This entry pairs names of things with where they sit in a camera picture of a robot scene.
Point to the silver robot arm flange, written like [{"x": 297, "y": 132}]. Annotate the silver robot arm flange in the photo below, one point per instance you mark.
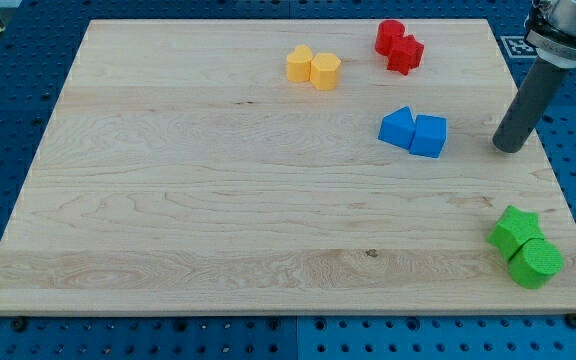
[{"x": 551, "y": 30}]

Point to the light wooden board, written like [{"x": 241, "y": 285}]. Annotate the light wooden board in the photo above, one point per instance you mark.
[{"x": 182, "y": 173}]

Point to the yellow heart block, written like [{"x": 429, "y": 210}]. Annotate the yellow heart block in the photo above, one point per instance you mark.
[{"x": 298, "y": 64}]

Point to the yellow hexagon block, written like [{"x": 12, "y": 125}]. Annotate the yellow hexagon block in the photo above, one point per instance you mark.
[{"x": 325, "y": 71}]

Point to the blue triangular block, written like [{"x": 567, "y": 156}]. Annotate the blue triangular block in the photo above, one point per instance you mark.
[{"x": 398, "y": 128}]

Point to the blue cube block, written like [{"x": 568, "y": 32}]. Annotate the blue cube block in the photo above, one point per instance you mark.
[{"x": 430, "y": 136}]

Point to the red star block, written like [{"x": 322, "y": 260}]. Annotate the red star block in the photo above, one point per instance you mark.
[{"x": 405, "y": 54}]

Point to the red cylinder block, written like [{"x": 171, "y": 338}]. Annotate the red cylinder block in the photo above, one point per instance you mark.
[{"x": 388, "y": 30}]

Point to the green star block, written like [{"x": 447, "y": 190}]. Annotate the green star block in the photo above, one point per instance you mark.
[{"x": 513, "y": 229}]

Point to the green cylinder block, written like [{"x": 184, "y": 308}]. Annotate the green cylinder block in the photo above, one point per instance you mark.
[{"x": 535, "y": 264}]

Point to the black white fiducial marker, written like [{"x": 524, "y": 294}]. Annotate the black white fiducial marker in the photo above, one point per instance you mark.
[{"x": 517, "y": 48}]

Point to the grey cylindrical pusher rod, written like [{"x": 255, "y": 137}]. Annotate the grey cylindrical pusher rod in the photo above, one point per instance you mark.
[{"x": 534, "y": 95}]

